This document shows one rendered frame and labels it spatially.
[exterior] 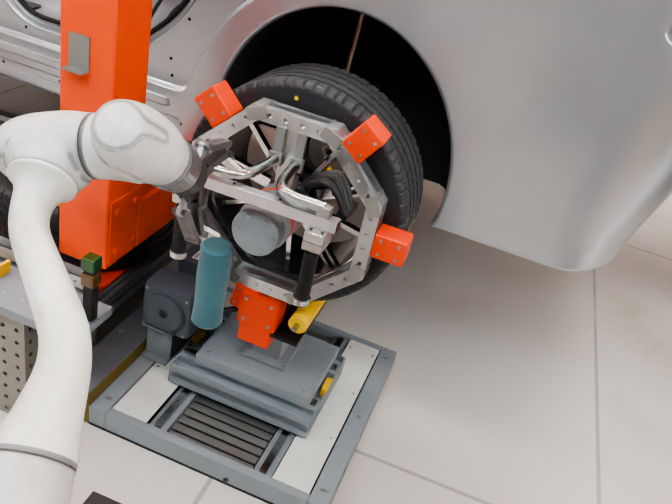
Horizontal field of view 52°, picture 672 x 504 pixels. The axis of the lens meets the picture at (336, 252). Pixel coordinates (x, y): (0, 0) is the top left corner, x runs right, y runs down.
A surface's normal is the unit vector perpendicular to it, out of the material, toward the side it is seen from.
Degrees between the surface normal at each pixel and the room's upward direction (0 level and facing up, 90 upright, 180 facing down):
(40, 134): 40
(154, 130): 64
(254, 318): 90
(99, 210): 90
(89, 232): 90
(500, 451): 0
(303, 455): 0
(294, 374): 0
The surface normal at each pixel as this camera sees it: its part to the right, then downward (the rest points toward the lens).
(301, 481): 0.21, -0.84
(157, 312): -0.33, 0.43
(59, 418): 0.63, -0.48
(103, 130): -0.27, -0.06
